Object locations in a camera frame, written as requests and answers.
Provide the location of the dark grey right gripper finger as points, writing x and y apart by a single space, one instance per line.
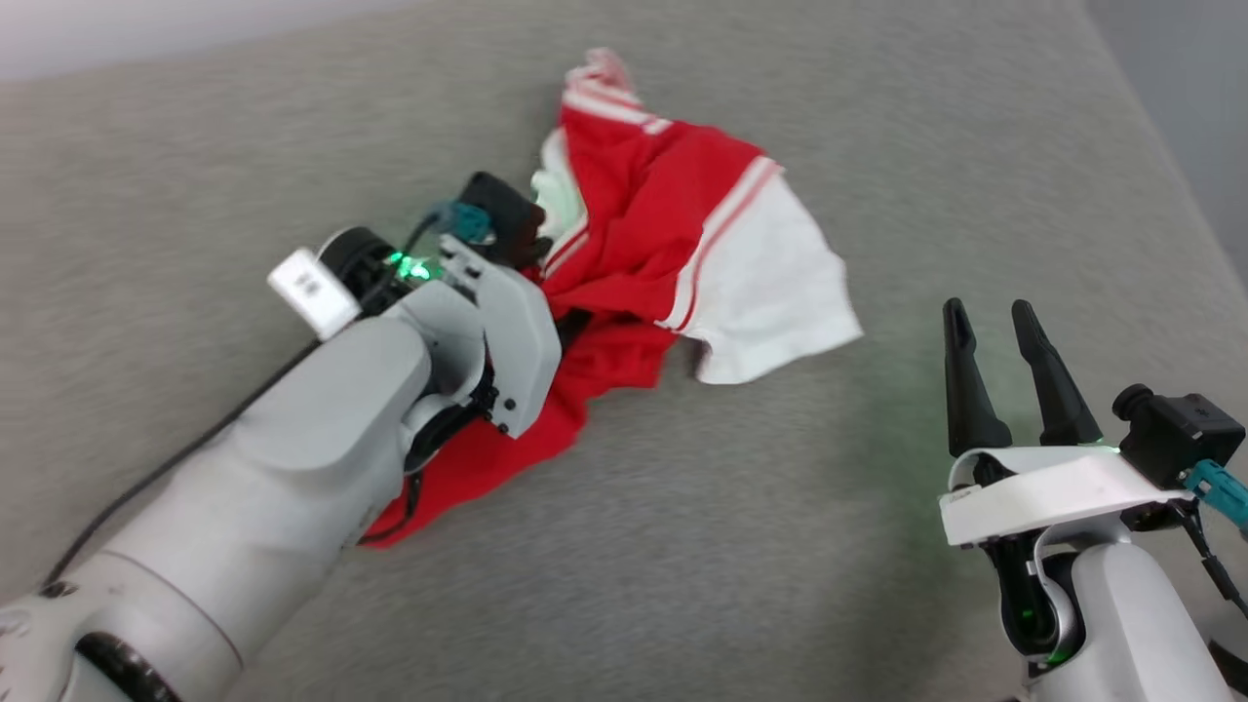
1058 390
967 390

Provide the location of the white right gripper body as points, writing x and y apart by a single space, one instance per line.
1053 487

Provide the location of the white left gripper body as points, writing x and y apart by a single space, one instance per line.
517 341

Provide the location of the red and white shirt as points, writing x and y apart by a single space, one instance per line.
634 195

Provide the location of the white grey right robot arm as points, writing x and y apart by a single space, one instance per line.
1131 624

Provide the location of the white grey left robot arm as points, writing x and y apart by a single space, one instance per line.
263 487

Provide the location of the white rectangular label tag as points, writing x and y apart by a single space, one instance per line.
312 291

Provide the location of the grey fabric sofa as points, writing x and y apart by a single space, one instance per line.
780 546

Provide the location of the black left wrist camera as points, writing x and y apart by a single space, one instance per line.
502 219

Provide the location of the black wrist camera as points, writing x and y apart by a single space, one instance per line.
1180 429
502 219

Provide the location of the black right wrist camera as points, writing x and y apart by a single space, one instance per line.
1180 429

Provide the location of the teal left camera connector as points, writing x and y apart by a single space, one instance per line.
466 221

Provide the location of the teal camera connector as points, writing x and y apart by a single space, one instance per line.
466 221
1219 487

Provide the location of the teal right camera connector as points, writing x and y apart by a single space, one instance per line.
1219 487

